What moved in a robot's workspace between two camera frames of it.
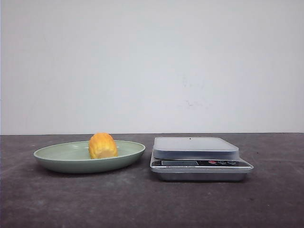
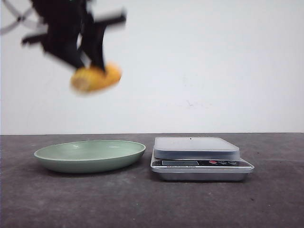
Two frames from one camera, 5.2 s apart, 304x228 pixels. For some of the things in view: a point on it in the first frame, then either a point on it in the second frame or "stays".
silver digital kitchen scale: (197, 159) stays
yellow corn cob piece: (102, 145) → (90, 79)
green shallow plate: (101, 153) stays
